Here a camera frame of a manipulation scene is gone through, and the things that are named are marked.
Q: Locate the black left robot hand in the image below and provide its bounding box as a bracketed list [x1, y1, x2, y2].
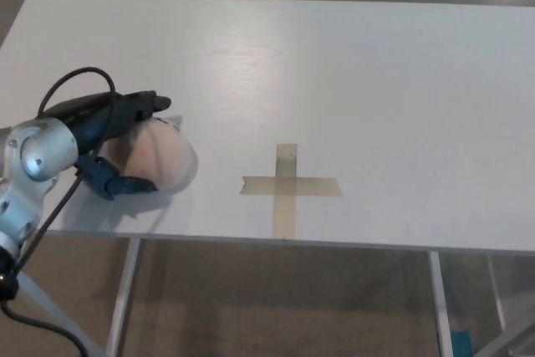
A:
[38, 89, 173, 201]

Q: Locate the pink dumpling toy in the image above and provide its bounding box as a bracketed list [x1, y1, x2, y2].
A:
[101, 115, 196, 194]

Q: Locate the grey-blue diagonal stand brace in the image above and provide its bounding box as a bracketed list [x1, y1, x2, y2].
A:
[17, 268, 106, 357]

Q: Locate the small teal floor object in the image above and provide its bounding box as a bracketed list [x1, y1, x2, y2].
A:
[452, 329, 472, 357]

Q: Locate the grey diagonal metal bar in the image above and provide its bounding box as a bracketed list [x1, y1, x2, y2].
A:
[479, 314, 535, 357]

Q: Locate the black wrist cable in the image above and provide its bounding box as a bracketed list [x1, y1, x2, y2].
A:
[0, 65, 117, 357]

